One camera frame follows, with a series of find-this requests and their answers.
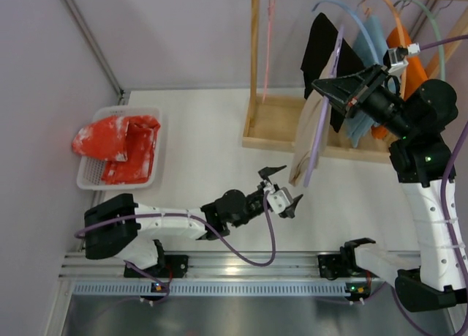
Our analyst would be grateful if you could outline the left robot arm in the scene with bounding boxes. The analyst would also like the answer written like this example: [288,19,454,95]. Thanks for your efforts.
[75,167,302,275]

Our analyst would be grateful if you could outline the purple cable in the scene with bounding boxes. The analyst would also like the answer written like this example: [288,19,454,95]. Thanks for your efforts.
[390,34,468,336]
[75,191,277,304]

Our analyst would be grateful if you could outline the purple hanger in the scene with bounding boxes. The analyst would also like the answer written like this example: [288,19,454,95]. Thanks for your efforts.
[303,24,344,188]

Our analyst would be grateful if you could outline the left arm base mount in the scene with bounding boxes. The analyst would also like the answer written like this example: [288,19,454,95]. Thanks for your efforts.
[129,255,189,279]

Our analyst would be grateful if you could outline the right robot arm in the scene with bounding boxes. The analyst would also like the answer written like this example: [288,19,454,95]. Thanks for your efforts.
[312,65,467,313]

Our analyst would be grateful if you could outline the pink hanger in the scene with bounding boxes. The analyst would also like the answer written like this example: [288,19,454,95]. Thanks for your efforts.
[262,0,276,103]

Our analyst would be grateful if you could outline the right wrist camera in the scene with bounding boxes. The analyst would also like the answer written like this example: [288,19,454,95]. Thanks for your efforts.
[383,43,420,77]

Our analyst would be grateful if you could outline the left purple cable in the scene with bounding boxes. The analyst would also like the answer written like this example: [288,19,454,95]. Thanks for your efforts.
[75,191,277,304]

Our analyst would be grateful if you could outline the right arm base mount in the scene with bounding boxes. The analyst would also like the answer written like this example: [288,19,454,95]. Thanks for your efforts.
[317,254,352,280]

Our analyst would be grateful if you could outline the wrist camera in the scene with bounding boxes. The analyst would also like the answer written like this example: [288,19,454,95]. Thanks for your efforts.
[264,186,294,218]
[383,43,420,77]

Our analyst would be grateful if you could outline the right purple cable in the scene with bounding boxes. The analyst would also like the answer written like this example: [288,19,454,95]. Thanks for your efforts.
[390,34,468,336]

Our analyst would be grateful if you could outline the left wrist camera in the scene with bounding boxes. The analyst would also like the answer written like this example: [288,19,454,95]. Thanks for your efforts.
[264,186,294,218]

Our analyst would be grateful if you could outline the blue hanger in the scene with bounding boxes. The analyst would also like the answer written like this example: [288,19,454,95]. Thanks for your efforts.
[312,0,381,66]

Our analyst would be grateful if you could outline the orange trousers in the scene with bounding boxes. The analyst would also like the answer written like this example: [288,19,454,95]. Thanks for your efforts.
[371,28,428,140]

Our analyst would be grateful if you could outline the white plastic basket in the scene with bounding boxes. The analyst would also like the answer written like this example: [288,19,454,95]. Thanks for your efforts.
[76,105,165,191]

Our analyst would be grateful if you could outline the red white cloth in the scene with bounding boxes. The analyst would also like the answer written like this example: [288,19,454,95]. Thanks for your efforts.
[72,115,160,185]

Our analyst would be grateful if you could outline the aluminium rail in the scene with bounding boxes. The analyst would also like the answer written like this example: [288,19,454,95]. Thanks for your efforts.
[60,250,421,280]

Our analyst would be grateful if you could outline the wooden clothes rack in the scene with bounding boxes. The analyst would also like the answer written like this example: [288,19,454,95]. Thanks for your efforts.
[242,0,467,163]

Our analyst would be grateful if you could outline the green hanger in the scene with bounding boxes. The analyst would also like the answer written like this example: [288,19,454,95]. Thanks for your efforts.
[393,0,453,81]

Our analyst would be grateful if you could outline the beige trousers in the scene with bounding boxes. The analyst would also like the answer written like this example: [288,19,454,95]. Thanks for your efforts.
[287,45,347,187]

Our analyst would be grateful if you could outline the orange hanger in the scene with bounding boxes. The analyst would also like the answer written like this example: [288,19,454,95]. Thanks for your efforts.
[363,0,412,97]

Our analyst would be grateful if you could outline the grey cable duct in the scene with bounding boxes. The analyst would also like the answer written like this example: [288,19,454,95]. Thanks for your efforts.
[73,280,350,297]

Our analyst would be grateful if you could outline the light blue trousers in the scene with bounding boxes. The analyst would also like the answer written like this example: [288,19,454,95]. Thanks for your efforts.
[344,15,388,148]

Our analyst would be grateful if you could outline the black trousers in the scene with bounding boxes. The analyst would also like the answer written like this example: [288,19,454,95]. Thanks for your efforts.
[300,12,366,134]

